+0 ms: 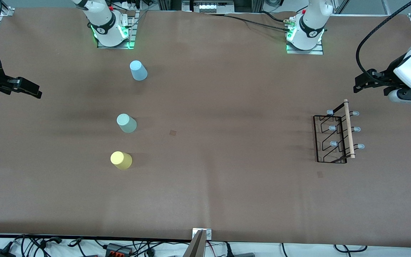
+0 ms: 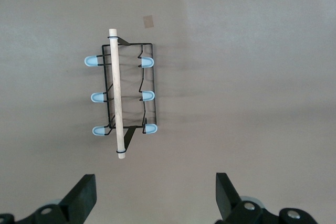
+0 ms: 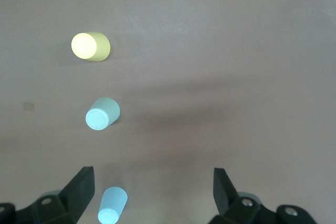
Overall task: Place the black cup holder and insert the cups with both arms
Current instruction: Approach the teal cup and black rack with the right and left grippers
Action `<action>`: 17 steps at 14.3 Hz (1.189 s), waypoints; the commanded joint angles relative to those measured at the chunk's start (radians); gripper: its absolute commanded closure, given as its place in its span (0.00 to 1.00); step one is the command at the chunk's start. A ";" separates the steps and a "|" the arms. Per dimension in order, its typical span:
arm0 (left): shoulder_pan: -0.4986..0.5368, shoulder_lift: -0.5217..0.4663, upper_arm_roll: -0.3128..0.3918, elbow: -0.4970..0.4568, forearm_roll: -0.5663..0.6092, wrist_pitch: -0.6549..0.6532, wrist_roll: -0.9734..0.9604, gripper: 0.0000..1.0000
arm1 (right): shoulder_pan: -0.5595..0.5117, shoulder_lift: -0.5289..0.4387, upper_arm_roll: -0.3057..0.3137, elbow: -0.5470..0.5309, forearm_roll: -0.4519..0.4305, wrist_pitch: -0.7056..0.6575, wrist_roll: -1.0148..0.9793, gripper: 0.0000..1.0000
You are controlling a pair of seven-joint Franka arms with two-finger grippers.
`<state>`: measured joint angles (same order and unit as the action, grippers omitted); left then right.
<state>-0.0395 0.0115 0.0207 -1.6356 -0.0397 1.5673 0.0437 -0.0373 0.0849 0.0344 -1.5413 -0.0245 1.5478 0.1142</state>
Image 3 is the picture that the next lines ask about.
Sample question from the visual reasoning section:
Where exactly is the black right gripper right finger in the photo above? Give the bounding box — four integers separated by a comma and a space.
209, 168, 279, 224

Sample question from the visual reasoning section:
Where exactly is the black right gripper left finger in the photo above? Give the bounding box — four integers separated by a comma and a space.
31, 166, 96, 224

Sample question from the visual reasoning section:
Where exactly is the grey-green plastic cup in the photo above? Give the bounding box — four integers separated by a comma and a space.
85, 97, 121, 131

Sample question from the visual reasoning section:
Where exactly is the yellow plastic cup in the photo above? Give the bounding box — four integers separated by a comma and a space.
70, 31, 111, 62

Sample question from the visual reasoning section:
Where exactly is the light blue plastic cup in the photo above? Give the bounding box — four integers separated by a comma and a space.
97, 186, 129, 224

